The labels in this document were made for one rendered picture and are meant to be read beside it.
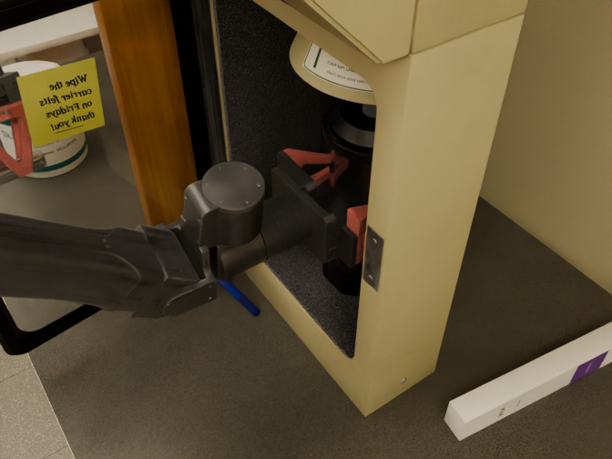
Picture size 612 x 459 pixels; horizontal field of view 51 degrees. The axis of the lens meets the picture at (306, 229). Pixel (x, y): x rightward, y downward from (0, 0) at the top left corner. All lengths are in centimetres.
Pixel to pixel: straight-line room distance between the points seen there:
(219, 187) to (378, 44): 22
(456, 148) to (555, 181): 47
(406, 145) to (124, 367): 50
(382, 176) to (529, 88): 49
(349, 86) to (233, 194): 14
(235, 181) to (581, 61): 51
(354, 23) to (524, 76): 60
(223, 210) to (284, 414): 31
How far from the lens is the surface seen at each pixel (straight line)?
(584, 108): 93
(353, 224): 64
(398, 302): 63
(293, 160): 70
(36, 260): 51
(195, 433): 78
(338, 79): 56
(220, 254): 61
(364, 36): 40
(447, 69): 48
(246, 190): 57
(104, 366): 86
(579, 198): 98
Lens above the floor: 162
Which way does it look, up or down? 44 degrees down
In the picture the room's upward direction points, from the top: straight up
